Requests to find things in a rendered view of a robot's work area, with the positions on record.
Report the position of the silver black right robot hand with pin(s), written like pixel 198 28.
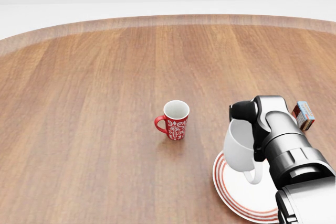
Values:
pixel 278 121

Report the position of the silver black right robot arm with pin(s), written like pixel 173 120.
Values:
pixel 302 166

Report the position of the red mug with white pattern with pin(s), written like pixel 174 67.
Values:
pixel 176 127

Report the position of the small printed food box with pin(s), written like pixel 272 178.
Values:
pixel 306 116

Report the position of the white plate with red rings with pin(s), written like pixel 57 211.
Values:
pixel 249 199

